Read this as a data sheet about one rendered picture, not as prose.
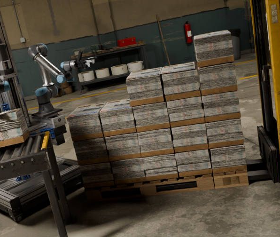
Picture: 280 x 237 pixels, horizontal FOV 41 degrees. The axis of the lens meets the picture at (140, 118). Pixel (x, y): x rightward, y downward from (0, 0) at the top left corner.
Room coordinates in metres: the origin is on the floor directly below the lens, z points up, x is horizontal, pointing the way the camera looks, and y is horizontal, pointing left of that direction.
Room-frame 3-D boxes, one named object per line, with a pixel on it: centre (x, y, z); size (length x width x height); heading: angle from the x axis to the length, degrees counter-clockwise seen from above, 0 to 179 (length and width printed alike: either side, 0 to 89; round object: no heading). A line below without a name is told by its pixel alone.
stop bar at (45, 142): (2.62, 0.70, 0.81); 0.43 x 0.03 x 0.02; 7
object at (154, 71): (3.22, -0.12, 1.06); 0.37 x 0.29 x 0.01; 171
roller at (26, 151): (2.61, 0.85, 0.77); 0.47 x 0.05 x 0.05; 7
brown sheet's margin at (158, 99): (3.21, -0.11, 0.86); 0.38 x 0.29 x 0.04; 171
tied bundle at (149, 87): (3.22, -0.11, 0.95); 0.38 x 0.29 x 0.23; 171
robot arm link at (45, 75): (3.74, 0.83, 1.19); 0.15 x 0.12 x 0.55; 158
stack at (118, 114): (3.24, 0.02, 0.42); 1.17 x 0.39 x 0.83; 80
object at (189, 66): (3.15, -0.40, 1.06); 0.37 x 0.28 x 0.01; 171
